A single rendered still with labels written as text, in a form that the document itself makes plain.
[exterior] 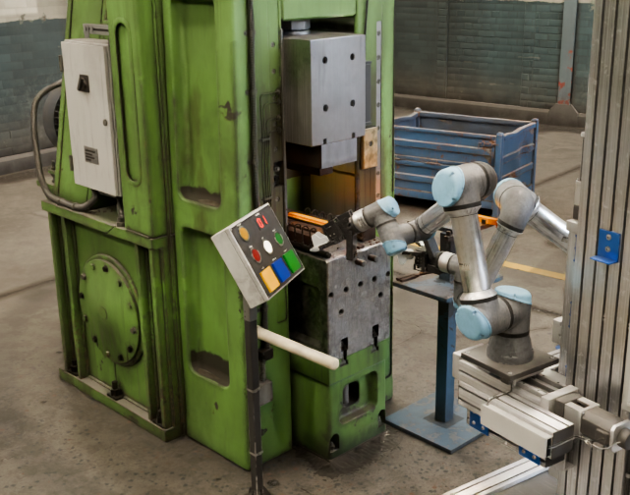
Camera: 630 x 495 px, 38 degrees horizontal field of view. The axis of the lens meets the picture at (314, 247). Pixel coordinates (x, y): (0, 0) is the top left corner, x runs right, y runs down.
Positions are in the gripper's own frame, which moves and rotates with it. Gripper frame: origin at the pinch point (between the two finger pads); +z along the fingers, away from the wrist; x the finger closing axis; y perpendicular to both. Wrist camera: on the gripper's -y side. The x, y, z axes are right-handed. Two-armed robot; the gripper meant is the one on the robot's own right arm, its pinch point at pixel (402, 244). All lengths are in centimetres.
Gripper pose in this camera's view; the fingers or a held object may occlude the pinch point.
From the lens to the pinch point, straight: 349.8
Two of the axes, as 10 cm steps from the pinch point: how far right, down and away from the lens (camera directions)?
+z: -7.0, -2.1, 6.8
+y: 0.2, 9.5, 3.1
